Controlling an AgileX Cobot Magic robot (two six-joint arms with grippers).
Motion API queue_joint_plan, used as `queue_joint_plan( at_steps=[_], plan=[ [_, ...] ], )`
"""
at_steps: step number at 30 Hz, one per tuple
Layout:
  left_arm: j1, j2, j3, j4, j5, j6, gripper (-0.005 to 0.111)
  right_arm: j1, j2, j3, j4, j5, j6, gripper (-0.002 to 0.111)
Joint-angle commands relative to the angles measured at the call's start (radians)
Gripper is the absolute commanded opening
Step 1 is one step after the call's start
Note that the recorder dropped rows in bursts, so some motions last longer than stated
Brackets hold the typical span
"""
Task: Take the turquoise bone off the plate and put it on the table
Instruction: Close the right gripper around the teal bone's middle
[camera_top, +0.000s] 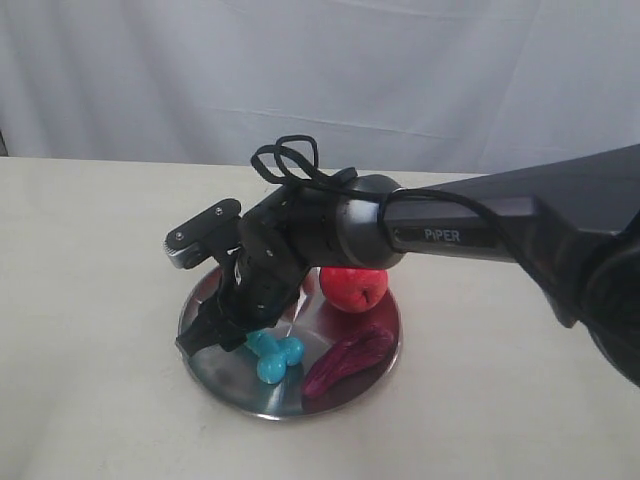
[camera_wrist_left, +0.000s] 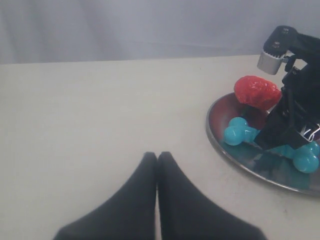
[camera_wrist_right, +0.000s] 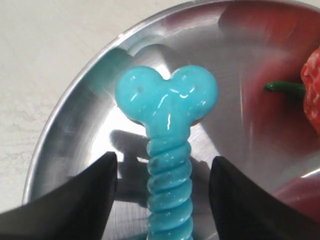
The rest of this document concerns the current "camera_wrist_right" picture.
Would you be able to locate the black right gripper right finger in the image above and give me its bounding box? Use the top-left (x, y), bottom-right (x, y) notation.
top-left (210, 156), bottom-right (320, 240)

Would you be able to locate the orange bumpy fruit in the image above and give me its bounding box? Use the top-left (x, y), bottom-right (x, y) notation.
top-left (263, 48), bottom-right (320, 134)

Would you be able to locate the round stainless steel plate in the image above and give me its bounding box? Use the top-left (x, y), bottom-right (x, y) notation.
top-left (23, 0), bottom-right (320, 240)

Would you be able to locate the turquoise toy bone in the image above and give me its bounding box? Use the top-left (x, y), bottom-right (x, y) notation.
top-left (115, 65), bottom-right (218, 240)

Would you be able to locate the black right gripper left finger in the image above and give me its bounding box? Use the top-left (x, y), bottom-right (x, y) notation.
top-left (0, 152), bottom-right (117, 240)

